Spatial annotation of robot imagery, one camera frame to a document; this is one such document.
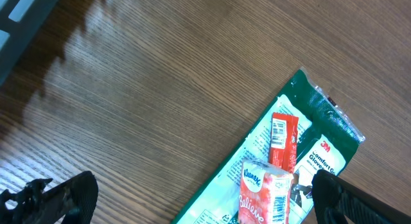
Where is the red snack packet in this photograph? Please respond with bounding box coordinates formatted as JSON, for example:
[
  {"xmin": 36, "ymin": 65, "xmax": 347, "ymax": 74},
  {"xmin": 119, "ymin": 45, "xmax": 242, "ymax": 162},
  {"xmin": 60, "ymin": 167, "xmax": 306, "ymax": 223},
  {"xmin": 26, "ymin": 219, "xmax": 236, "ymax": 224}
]
[{"xmin": 268, "ymin": 112, "xmax": 299, "ymax": 173}]

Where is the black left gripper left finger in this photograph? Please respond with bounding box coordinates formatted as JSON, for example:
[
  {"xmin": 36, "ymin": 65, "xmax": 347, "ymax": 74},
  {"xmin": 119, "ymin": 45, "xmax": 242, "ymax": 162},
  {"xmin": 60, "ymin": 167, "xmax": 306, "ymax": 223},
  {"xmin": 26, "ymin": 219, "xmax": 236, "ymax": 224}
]
[{"xmin": 1, "ymin": 171, "xmax": 98, "ymax": 224}]

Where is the green 3M gloves package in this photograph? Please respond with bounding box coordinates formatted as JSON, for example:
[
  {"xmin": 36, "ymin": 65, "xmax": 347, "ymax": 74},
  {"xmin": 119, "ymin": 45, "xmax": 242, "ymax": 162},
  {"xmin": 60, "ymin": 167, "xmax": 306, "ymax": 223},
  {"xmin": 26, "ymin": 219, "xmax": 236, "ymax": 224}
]
[{"xmin": 173, "ymin": 68, "xmax": 365, "ymax": 223}]

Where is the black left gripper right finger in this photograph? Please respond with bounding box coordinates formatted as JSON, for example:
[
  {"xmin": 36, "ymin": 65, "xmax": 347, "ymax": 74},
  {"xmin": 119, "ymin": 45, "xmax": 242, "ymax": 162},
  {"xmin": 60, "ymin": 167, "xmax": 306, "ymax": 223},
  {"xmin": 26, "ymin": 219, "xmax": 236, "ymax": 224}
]
[{"xmin": 311, "ymin": 169, "xmax": 410, "ymax": 224}]

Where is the grey mesh shopping basket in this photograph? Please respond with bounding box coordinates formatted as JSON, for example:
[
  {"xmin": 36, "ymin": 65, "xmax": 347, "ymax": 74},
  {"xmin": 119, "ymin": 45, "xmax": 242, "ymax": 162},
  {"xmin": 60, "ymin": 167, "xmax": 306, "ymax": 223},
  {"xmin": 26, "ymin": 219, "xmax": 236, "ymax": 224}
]
[{"xmin": 1, "ymin": 0, "xmax": 58, "ymax": 83}]

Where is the red Kleenex tissue pack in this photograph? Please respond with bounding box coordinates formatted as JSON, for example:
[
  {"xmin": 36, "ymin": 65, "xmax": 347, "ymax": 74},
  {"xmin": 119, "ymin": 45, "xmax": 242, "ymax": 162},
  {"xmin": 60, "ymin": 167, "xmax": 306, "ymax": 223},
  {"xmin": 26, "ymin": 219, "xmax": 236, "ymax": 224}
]
[{"xmin": 238, "ymin": 160, "xmax": 293, "ymax": 224}]

